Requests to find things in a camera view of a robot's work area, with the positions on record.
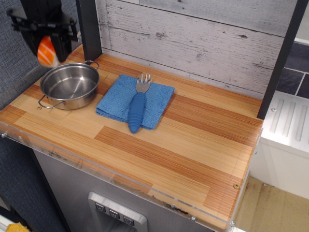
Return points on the blue folded cloth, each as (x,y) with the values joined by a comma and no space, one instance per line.
(115,103)

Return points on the silver toy fridge cabinet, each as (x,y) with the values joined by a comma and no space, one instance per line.
(72,193)

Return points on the black vertical post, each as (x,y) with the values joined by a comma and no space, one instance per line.
(88,21)
(288,41)

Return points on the silver dispenser button panel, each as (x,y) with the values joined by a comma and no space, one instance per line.
(110,216)

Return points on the white ribbed drainboard unit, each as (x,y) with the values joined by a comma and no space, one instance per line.
(281,157)

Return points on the fork with blue handle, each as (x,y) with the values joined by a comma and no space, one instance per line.
(137,105)

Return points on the black left vertical post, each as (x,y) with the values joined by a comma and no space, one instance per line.
(88,21)

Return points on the orange salmon sushi toy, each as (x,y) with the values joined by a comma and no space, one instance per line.
(46,53)

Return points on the black right vertical post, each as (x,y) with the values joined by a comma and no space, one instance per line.
(288,41)

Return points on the yellow object bottom corner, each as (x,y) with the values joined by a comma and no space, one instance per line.
(17,227)

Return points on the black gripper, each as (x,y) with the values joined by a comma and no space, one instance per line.
(38,18)

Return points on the silver metal pot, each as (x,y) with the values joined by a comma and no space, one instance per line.
(70,86)

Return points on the clear acrylic table edge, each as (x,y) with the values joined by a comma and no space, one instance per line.
(96,166)

